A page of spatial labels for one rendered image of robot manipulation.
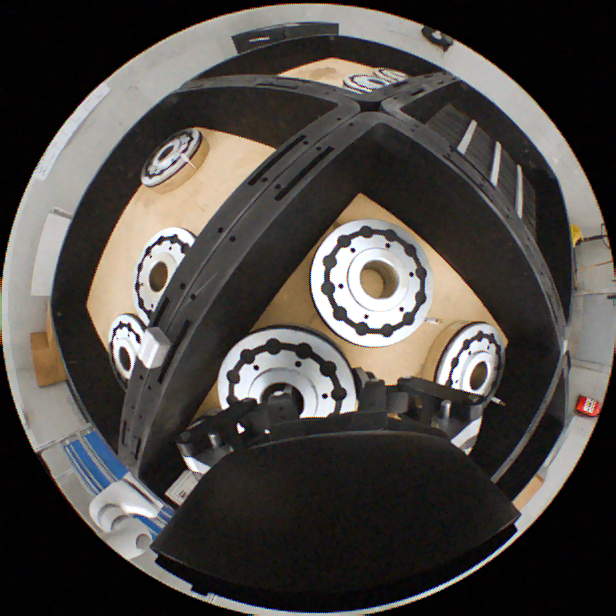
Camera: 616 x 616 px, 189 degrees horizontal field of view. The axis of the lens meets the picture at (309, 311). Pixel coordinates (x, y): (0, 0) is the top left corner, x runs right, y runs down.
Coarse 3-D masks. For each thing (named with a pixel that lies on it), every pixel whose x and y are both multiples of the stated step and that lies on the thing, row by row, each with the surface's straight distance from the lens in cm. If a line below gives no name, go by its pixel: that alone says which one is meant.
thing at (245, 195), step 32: (320, 96) 18; (320, 128) 14; (288, 160) 12; (256, 192) 11; (224, 224) 11; (192, 256) 11; (160, 320) 12; (128, 384) 16; (128, 416) 18; (128, 448) 22
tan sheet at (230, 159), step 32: (224, 160) 28; (256, 160) 26; (192, 192) 28; (224, 192) 25; (128, 224) 36; (160, 224) 29; (192, 224) 25; (128, 256) 33; (96, 288) 41; (128, 288) 31; (96, 320) 41
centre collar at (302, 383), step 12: (264, 372) 14; (276, 372) 14; (288, 372) 14; (300, 372) 14; (252, 384) 15; (264, 384) 14; (300, 384) 14; (312, 384) 14; (252, 396) 15; (312, 396) 14; (312, 408) 15
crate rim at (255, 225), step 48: (336, 144) 12; (432, 144) 16; (288, 192) 10; (480, 192) 16; (240, 240) 10; (192, 288) 11; (192, 336) 11; (144, 432) 17; (528, 432) 26; (144, 480) 27
